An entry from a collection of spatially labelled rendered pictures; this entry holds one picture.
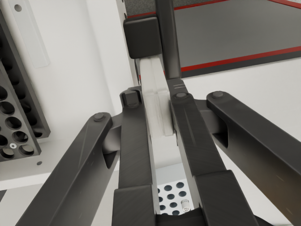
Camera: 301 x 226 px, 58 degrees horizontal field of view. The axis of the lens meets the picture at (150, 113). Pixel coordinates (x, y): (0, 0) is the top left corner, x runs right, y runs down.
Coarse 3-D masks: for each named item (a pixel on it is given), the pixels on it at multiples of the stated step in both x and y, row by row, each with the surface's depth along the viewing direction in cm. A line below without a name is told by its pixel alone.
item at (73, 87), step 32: (0, 0) 24; (32, 0) 24; (64, 0) 24; (64, 32) 26; (32, 64) 27; (64, 64) 27; (96, 64) 27; (64, 96) 29; (96, 96) 29; (64, 128) 31; (32, 160) 29
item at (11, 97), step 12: (0, 60) 21; (0, 72) 21; (0, 84) 21; (0, 96) 22; (12, 96) 22; (0, 108) 22; (0, 120) 23; (24, 120) 23; (12, 132) 23; (24, 132) 23; (36, 144) 24; (24, 156) 24
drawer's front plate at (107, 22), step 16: (96, 0) 16; (112, 0) 16; (96, 16) 16; (112, 16) 17; (96, 32) 17; (112, 32) 17; (112, 48) 17; (112, 64) 18; (128, 64) 18; (112, 80) 18; (128, 80) 19; (112, 96) 19
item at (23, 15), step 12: (12, 0) 23; (24, 0) 23; (12, 12) 23; (24, 12) 24; (24, 24) 24; (36, 24) 25; (24, 36) 24; (36, 36) 25; (36, 48) 25; (36, 60) 26; (48, 60) 26
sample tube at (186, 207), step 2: (182, 200) 43; (184, 200) 43; (186, 200) 43; (182, 202) 43; (184, 202) 43; (186, 202) 43; (188, 202) 43; (182, 204) 43; (184, 204) 42; (186, 204) 42; (188, 204) 42; (182, 206) 42; (184, 206) 42; (186, 206) 42; (188, 206) 42; (182, 208) 42; (184, 208) 42; (186, 208) 42; (188, 208) 42; (184, 210) 42; (186, 210) 42; (188, 210) 42
